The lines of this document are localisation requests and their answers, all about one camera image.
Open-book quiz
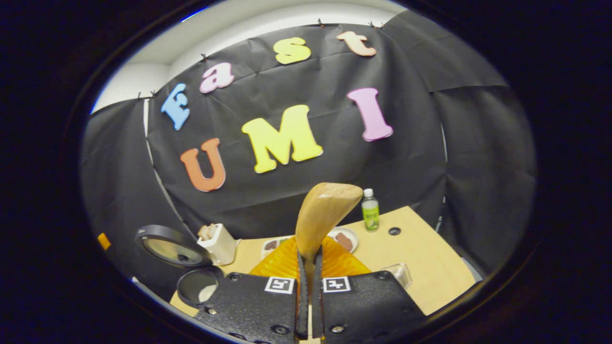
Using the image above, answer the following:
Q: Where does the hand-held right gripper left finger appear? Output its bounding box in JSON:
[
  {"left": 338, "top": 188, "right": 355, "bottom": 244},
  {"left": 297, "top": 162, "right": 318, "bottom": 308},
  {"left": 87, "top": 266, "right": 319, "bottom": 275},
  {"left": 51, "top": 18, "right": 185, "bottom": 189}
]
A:
[{"left": 194, "top": 236, "right": 309, "bottom": 342}]

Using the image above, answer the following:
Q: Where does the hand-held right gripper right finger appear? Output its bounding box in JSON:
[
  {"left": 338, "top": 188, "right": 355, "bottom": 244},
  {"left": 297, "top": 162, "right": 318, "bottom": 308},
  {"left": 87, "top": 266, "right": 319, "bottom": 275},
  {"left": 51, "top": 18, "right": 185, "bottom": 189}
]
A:
[{"left": 311, "top": 236, "right": 426, "bottom": 342}]

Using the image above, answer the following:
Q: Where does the silver black rice cooker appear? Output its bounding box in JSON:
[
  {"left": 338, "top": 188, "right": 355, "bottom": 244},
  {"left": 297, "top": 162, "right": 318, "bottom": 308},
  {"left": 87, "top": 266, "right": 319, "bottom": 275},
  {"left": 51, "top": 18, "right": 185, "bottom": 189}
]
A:
[{"left": 134, "top": 225, "right": 225, "bottom": 309}]

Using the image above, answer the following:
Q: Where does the wooden spoon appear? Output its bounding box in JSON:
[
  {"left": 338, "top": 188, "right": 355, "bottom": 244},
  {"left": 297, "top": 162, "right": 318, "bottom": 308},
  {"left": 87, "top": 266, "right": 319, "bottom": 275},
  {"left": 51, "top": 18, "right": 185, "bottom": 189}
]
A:
[{"left": 295, "top": 182, "right": 364, "bottom": 344}]

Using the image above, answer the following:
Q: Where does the white divided bean dish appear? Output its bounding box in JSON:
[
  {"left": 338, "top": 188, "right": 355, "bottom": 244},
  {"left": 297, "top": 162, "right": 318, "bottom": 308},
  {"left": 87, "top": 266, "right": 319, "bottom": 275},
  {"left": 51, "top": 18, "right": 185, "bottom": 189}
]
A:
[{"left": 261, "top": 237, "right": 295, "bottom": 259}]

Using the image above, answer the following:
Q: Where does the round white plate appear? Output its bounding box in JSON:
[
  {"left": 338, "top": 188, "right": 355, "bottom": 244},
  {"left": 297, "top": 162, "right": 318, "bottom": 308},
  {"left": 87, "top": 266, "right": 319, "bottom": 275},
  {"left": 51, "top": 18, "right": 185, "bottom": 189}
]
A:
[{"left": 328, "top": 227, "right": 360, "bottom": 254}]

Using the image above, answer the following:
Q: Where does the clear glass dish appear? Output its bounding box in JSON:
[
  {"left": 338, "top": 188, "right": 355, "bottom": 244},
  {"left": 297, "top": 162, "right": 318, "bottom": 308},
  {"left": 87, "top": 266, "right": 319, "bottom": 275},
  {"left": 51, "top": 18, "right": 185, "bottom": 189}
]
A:
[{"left": 382, "top": 262, "right": 413, "bottom": 290}]

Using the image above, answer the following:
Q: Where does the white toaster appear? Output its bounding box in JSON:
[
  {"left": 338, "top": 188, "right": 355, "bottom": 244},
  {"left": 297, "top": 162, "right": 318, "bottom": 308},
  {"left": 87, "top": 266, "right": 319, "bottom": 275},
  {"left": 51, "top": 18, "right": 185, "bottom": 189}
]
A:
[{"left": 197, "top": 223, "right": 239, "bottom": 267}]

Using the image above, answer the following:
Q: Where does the green drink bottle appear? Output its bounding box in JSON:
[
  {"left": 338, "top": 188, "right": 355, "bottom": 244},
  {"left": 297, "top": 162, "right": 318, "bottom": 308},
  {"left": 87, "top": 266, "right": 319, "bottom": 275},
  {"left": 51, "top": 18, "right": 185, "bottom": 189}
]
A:
[{"left": 361, "top": 188, "right": 380, "bottom": 233}]

